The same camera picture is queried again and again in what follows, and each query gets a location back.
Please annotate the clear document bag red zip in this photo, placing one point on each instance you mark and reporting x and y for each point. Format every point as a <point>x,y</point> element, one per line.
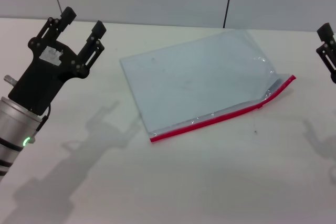
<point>194,77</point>

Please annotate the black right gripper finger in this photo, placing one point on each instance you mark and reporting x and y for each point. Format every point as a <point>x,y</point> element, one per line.
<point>328,48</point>

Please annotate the silver wrist connector stub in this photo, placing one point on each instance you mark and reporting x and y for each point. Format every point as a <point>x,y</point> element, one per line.
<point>10,79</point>

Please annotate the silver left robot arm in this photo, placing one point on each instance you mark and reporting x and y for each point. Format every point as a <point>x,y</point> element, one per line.
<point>13,127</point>

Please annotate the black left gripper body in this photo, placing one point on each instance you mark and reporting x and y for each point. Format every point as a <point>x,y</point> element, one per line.
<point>39,77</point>

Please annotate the red zip slider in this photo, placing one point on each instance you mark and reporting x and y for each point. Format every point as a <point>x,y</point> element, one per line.
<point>260,106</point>

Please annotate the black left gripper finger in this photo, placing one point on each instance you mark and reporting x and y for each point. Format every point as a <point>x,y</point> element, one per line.
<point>92,48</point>
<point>46,31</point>

